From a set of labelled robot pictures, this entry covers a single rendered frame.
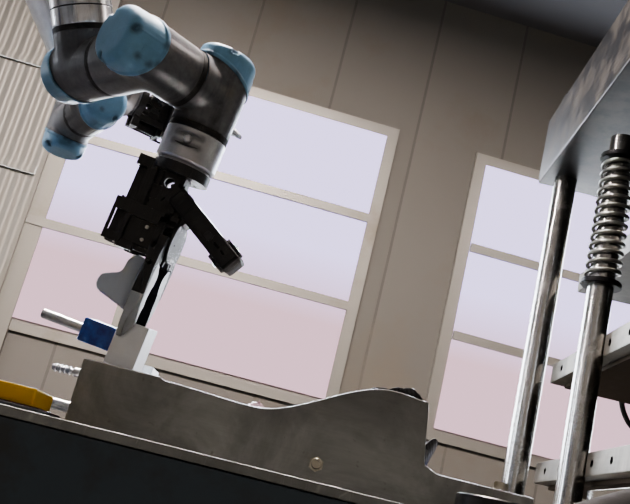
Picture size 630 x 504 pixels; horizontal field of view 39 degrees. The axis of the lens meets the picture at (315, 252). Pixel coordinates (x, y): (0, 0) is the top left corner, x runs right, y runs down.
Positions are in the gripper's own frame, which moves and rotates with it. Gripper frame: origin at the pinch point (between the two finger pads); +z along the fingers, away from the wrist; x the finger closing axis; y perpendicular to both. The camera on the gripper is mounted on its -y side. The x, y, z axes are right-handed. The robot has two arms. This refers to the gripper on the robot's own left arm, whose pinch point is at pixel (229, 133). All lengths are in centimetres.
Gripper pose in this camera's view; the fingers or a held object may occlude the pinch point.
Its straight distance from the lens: 179.3
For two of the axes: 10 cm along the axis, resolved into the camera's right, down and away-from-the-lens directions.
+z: 8.0, 3.5, 4.9
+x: 5.2, 0.2, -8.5
